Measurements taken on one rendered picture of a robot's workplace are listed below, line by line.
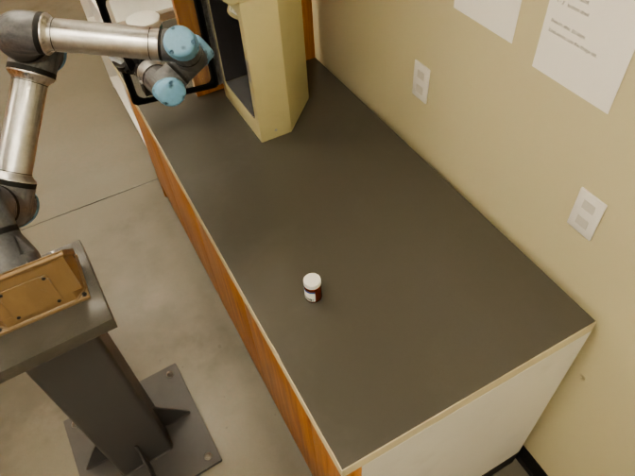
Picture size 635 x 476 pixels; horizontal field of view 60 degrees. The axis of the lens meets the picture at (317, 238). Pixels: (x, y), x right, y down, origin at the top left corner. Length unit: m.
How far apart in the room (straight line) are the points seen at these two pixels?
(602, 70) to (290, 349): 0.88
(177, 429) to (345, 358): 1.16
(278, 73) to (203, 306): 1.26
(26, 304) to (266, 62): 0.92
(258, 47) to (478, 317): 0.96
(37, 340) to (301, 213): 0.76
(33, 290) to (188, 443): 1.04
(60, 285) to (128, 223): 1.62
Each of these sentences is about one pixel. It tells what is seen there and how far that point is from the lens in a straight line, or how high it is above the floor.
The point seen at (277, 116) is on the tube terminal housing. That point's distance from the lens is 1.82.
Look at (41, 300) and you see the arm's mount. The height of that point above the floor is 1.00.
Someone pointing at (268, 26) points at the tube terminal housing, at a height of 1.32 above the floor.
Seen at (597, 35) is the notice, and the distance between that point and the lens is 1.22.
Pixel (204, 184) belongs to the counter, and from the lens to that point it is 1.74.
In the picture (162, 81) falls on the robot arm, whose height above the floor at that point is 1.32.
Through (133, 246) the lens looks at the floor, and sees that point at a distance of 2.96.
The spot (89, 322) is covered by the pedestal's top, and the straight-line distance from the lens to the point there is 1.51.
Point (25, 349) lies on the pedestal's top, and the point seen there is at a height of 0.94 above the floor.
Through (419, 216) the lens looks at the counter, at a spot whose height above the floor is 0.94.
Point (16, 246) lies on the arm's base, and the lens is 1.47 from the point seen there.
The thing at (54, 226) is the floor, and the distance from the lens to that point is 3.25.
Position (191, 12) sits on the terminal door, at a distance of 1.92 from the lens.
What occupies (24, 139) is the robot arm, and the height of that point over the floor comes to 1.24.
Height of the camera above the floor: 2.08
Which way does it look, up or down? 49 degrees down
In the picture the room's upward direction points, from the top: 5 degrees counter-clockwise
